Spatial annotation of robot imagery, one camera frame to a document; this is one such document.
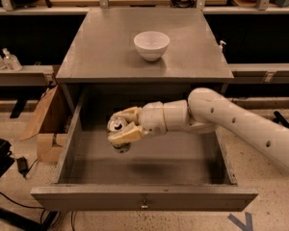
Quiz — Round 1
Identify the black chair leg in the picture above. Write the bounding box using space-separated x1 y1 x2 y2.
273 111 289 129

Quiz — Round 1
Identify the metal drawer knob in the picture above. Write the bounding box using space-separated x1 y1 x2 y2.
140 199 149 210

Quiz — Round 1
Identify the grey wooden cabinet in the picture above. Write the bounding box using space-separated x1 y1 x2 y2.
57 7 233 109

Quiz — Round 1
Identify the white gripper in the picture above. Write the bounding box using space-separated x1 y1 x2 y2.
108 100 190 145

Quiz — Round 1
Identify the grey open top drawer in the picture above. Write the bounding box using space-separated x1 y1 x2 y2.
31 94 258 212

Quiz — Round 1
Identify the brown cardboard box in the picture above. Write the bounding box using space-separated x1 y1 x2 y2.
19 86 71 164

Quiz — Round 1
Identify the small white pump bottle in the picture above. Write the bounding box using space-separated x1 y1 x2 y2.
219 40 226 52

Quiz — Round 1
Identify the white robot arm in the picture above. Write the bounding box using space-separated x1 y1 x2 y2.
107 88 289 174

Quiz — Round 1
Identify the white ceramic bowl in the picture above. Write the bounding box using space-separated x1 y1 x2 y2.
134 31 170 62

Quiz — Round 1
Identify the black power adapter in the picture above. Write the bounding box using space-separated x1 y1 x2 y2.
16 157 29 175

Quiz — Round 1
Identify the clear sanitizer bottle right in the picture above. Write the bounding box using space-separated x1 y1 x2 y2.
3 48 22 71

